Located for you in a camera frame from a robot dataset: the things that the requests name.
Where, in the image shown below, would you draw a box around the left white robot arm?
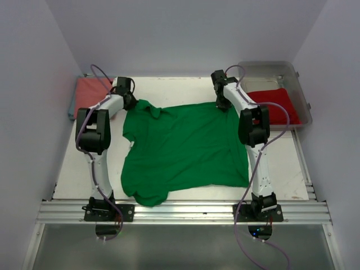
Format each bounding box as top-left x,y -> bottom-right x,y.
75,76 -> 138,221

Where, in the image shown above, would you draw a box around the red folded shirt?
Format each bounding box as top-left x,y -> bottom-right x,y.
245,87 -> 303,127

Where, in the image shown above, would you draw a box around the aluminium mounting rail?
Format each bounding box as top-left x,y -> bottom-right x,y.
35,200 -> 332,225

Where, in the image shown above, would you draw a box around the clear plastic bin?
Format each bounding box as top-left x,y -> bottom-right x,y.
238,61 -> 312,129

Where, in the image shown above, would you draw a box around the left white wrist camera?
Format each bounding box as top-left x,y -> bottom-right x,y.
112,77 -> 118,87

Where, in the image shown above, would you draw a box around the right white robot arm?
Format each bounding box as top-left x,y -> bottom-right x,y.
211,70 -> 277,221

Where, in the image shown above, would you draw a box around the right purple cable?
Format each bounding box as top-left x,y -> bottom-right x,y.
224,65 -> 292,270

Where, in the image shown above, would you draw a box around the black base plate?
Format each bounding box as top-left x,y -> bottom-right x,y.
232,202 -> 284,222
82,197 -> 135,222

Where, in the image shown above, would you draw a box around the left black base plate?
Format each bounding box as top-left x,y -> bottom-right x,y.
82,197 -> 135,222

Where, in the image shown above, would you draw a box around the green polo shirt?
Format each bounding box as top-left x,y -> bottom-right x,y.
120,100 -> 249,207

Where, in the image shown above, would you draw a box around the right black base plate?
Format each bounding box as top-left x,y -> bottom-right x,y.
232,202 -> 284,222

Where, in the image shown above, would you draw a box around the pink folded shirt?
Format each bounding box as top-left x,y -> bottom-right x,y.
73,77 -> 111,119

